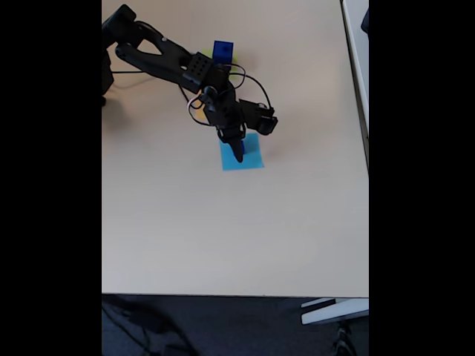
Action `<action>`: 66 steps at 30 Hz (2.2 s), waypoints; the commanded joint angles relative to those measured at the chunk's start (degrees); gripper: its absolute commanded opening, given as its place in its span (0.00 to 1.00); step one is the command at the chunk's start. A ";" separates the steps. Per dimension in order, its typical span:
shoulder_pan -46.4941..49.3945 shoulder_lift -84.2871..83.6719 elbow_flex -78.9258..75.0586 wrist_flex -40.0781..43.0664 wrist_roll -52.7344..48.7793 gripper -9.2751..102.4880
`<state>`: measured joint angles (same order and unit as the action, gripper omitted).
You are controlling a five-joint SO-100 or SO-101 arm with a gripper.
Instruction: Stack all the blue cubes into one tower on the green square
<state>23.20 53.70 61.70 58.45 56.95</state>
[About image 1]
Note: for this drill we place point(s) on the largest blue cube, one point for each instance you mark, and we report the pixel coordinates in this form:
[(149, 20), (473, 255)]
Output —
[(222, 55)]

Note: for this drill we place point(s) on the light blue paper square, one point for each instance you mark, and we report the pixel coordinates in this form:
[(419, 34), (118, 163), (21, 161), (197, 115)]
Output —
[(252, 155)]

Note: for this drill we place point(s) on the green paper square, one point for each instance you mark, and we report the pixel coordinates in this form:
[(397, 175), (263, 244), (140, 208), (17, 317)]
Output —
[(234, 58)]

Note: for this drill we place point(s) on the white side desk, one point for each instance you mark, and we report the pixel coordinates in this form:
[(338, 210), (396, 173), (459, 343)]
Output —
[(358, 55)]

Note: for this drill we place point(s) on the dark blue object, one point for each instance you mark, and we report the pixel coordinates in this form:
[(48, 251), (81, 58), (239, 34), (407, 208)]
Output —
[(366, 20)]

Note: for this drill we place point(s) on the white table foot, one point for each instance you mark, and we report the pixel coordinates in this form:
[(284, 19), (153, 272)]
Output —
[(334, 311)]

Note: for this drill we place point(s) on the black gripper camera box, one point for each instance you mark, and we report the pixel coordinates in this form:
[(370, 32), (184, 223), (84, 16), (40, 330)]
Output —
[(261, 118)]

